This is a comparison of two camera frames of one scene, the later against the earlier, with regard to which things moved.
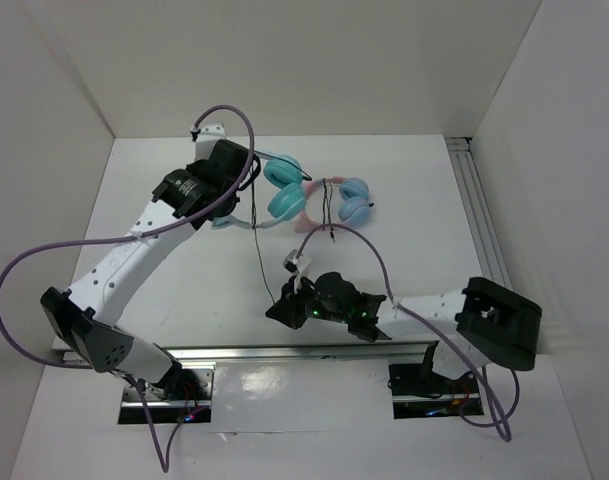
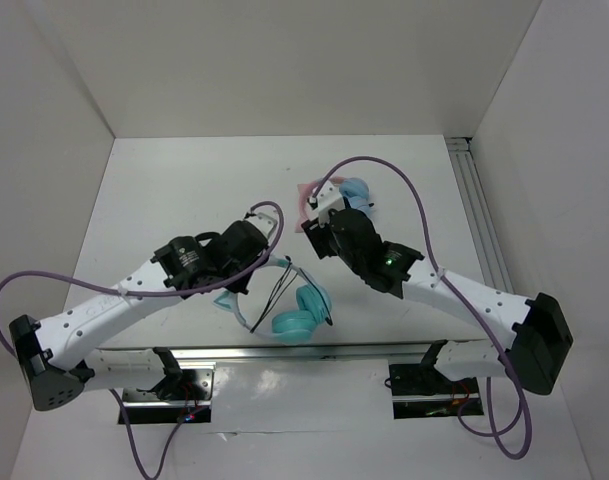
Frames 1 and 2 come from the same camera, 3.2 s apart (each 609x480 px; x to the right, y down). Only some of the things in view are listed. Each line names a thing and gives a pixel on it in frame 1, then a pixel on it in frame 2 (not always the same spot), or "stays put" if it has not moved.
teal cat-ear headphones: (287, 199) -> (314, 305)
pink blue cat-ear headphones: (353, 208) stays put
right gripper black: (288, 309) -> (317, 236)
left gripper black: (194, 167) -> (240, 284)
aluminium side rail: (489, 248) stays put
